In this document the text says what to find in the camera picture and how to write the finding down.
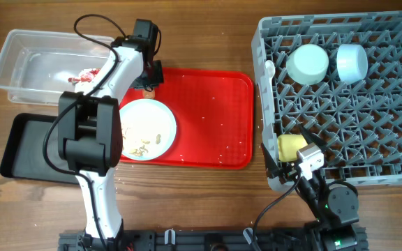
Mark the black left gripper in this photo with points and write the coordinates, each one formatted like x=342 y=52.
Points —
x=139 y=84

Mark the clear plastic bin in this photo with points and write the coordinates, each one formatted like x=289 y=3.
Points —
x=35 y=66

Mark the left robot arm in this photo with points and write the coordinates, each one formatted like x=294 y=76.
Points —
x=85 y=139

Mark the yellow plastic cup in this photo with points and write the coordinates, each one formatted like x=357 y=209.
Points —
x=288 y=146

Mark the pale green bowl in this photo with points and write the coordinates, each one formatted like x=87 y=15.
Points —
x=308 y=64

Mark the red serving tray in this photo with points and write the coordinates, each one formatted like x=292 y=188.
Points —
x=214 y=115

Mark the black tray bin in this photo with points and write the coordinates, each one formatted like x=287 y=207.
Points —
x=23 y=155

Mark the orange carrot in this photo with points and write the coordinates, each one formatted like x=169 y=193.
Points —
x=149 y=94

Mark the white plastic spoon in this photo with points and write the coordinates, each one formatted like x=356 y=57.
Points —
x=270 y=68

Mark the light blue plate with rice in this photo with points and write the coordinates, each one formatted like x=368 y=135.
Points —
x=148 y=129

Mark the grey dishwasher rack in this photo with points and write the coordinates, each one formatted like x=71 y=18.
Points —
x=360 y=122

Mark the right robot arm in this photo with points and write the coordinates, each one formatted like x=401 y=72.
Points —
x=335 y=205

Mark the light blue bowl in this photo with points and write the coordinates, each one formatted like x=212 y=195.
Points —
x=351 y=63

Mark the red snack wrapper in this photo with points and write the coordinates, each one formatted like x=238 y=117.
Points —
x=85 y=75

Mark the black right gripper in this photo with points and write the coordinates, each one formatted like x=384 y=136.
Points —
x=287 y=172

